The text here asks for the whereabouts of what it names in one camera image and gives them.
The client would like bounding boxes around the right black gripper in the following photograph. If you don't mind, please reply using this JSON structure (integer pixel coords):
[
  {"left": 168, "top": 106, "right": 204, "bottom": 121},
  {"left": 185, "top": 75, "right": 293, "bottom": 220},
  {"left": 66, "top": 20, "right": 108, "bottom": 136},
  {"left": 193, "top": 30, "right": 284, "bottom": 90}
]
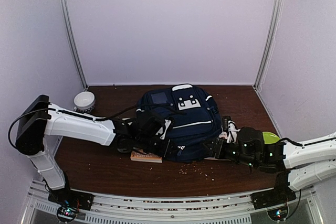
[{"left": 200, "top": 138, "right": 258, "bottom": 168}]

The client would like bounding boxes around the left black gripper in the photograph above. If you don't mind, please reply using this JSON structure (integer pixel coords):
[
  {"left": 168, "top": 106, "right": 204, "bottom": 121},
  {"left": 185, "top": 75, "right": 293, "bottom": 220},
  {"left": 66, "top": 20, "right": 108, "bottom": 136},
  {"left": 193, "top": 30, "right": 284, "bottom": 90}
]
[{"left": 135, "top": 134, "right": 179, "bottom": 158}]

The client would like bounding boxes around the navy blue backpack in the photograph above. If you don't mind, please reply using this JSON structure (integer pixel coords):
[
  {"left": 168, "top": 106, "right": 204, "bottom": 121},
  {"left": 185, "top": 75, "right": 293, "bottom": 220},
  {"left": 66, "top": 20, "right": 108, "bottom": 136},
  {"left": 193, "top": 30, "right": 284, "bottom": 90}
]
[{"left": 136, "top": 84, "right": 223, "bottom": 162}]

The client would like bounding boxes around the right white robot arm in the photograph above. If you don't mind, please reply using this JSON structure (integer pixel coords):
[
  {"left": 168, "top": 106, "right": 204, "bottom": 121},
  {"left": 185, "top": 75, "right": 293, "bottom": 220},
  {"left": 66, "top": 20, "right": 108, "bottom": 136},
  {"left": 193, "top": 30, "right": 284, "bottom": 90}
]
[{"left": 204, "top": 127, "right": 335, "bottom": 209}]

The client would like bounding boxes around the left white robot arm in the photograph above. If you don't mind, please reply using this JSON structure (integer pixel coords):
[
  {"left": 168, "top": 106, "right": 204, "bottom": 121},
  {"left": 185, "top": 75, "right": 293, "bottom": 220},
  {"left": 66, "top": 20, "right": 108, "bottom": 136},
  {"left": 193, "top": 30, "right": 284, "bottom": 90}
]
[{"left": 10, "top": 95, "right": 183, "bottom": 207}]

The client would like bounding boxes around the pink story book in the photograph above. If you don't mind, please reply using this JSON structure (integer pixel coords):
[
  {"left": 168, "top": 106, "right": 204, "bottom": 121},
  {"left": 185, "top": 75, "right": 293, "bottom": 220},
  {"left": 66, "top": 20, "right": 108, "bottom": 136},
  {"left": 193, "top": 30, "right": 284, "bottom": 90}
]
[{"left": 205, "top": 132, "right": 229, "bottom": 161}]

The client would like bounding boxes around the orange treehouse book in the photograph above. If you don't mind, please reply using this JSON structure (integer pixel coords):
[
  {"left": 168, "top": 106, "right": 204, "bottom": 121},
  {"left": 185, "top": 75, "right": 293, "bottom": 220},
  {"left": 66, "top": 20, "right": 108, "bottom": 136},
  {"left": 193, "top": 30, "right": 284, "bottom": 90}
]
[{"left": 130, "top": 151, "right": 163, "bottom": 163}]

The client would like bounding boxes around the green plate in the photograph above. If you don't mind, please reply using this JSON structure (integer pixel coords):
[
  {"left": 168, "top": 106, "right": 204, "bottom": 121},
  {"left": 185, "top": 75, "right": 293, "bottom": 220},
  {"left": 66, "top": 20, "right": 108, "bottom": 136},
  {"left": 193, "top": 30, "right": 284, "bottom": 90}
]
[{"left": 262, "top": 131, "right": 280, "bottom": 145}]

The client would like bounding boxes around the white patterned bowl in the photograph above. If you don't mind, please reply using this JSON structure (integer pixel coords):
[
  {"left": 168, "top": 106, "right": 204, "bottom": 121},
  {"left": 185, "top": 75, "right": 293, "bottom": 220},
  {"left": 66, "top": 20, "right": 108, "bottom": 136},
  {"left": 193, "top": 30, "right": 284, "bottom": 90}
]
[{"left": 73, "top": 91, "right": 96, "bottom": 113}]

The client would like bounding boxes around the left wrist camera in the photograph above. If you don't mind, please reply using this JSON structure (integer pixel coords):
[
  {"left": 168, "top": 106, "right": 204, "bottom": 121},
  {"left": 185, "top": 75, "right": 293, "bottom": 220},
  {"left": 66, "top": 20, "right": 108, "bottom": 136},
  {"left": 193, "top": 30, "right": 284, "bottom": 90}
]
[{"left": 155, "top": 118, "right": 174, "bottom": 140}]

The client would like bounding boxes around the front aluminium rail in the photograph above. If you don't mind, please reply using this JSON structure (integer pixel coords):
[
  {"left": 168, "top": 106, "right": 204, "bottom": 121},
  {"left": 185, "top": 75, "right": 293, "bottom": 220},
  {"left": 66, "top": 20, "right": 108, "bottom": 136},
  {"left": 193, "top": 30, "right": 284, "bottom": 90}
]
[{"left": 19, "top": 180, "right": 325, "bottom": 223}]

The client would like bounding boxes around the right aluminium frame post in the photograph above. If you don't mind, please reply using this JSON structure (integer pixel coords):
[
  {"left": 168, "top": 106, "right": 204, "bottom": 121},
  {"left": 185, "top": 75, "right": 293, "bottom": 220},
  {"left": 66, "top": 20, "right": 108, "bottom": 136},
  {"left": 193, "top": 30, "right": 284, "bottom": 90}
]
[{"left": 254, "top": 0, "right": 284, "bottom": 91}]

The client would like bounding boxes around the aluminium frame post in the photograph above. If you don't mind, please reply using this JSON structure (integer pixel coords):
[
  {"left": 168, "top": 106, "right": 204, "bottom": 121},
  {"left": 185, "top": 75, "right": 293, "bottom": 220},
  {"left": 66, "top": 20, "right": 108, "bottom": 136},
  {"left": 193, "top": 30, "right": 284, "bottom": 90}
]
[
  {"left": 254, "top": 0, "right": 284, "bottom": 91},
  {"left": 60, "top": 0, "right": 89, "bottom": 90}
]

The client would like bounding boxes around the left aluminium frame post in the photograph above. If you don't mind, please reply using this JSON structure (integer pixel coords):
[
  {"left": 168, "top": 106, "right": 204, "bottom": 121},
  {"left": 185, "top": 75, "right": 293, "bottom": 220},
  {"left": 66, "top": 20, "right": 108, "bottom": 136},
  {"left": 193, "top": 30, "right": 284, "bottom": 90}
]
[{"left": 60, "top": 0, "right": 89, "bottom": 90}]

